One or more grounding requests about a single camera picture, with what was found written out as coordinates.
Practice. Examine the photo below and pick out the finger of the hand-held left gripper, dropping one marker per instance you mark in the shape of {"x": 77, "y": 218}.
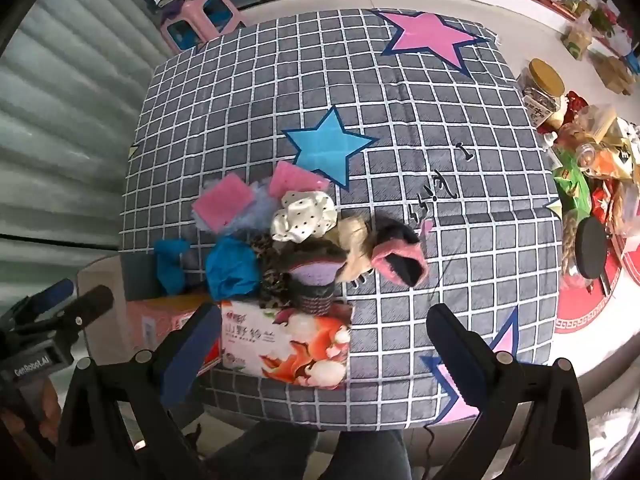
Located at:
{"x": 55, "y": 291}
{"x": 92, "y": 302}

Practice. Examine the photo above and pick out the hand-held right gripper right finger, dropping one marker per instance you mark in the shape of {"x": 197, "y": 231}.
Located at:
{"x": 460, "y": 360}

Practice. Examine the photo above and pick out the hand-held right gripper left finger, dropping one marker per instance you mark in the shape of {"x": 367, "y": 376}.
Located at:
{"x": 190, "y": 355}

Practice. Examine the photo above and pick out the white storage box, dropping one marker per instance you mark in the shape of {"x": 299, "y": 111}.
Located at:
{"x": 100, "y": 285}

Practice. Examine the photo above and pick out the leopard print scrunchie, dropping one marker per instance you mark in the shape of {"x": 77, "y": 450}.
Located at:
{"x": 272, "y": 280}

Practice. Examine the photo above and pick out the black pink fuzzy sock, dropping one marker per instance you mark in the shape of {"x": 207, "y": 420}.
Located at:
{"x": 400, "y": 255}

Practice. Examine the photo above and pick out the pink sponge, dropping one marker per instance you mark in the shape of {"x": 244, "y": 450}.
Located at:
{"x": 292, "y": 180}
{"x": 220, "y": 205}

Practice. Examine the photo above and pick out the beige satin scrunchie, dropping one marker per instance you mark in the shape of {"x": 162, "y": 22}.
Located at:
{"x": 352, "y": 245}

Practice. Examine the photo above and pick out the light blue fluffy cloth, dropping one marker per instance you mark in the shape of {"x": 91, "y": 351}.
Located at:
{"x": 255, "y": 210}

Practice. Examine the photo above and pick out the white polka dot scrunchie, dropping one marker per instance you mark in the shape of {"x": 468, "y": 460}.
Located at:
{"x": 300, "y": 215}

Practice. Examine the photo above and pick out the pink printed cardboard box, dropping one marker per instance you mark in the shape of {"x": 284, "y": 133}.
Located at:
{"x": 290, "y": 340}

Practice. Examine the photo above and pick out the red round mat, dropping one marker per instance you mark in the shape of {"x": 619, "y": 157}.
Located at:
{"x": 585, "y": 320}

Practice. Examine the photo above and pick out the person's legs dark trousers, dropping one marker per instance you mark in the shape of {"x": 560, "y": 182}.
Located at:
{"x": 280, "y": 455}

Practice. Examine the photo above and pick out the black round disc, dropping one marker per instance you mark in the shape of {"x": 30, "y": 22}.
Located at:
{"x": 590, "y": 247}

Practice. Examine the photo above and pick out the grey checked star blanket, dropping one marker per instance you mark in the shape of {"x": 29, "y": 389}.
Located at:
{"x": 400, "y": 160}

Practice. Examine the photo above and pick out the pile of snack packets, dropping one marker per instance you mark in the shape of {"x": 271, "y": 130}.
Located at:
{"x": 605, "y": 160}

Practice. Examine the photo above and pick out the glass jar gold lid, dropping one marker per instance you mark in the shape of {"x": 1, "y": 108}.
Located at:
{"x": 542, "y": 90}

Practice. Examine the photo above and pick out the pink plastic stool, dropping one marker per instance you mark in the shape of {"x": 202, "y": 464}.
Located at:
{"x": 200, "y": 10}

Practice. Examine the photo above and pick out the row of shelf goods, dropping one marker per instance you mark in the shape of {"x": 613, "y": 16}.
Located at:
{"x": 610, "y": 70}

